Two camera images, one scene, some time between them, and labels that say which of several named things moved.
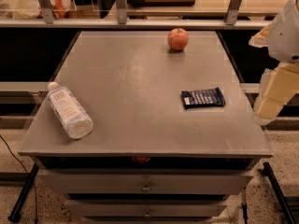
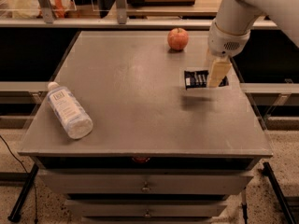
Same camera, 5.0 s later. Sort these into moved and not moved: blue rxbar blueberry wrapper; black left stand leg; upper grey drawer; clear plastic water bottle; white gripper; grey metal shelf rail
Moved: blue rxbar blueberry wrapper; white gripper
Not moved: clear plastic water bottle; upper grey drawer; grey metal shelf rail; black left stand leg
